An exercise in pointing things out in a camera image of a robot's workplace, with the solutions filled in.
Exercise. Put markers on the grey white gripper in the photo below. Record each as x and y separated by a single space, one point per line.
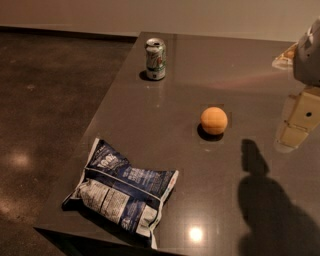
308 58

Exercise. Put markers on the orange fruit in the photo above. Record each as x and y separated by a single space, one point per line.
214 120

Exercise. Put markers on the green soda can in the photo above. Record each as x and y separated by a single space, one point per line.
155 49

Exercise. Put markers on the blue chip bag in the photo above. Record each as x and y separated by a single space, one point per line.
130 197

